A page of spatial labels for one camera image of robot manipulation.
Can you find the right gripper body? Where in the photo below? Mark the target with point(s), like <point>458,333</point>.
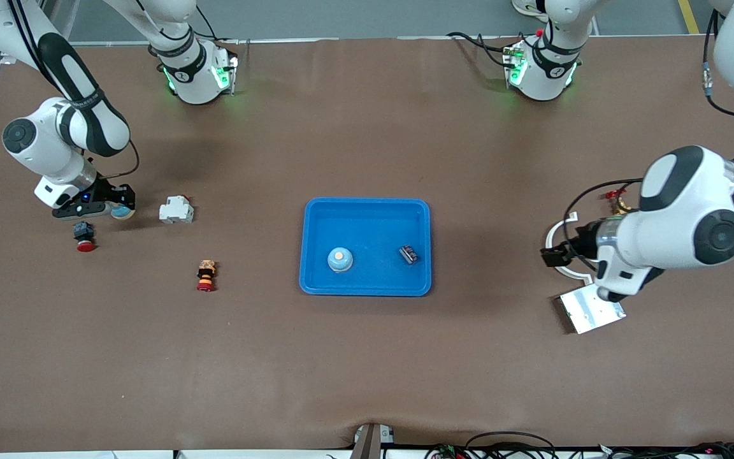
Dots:
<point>105,189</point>

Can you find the light blue call bell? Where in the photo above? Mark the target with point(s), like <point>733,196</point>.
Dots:
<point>339,260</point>
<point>123,215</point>

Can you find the large dark brown capacitor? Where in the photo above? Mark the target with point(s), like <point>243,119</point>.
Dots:
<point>550,257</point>

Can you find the small black striped capacitor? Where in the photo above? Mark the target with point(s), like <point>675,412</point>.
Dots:
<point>408,255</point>

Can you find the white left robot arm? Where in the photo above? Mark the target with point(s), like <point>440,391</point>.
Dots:
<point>660,242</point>

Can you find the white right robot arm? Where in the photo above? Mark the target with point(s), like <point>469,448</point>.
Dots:
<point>55,159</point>

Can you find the square aluminium plate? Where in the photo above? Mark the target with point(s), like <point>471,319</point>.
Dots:
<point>587,312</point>

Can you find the red button black block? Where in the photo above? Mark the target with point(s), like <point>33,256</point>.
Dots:
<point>84,233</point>

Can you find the white circuit breaker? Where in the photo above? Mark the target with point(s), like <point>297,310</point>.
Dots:
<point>176,211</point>

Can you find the orange red stacked push button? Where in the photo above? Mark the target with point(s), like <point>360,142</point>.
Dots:
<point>206,274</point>

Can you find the blue plastic tray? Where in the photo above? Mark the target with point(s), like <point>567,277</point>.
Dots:
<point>373,280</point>

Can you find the white curved plastic bracket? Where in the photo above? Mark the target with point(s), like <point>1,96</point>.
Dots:
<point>580,275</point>

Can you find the aluminium frame profile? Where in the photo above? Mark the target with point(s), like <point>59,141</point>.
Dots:
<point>55,19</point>

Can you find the metal table edge bracket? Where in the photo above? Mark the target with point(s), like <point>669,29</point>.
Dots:
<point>367,443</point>

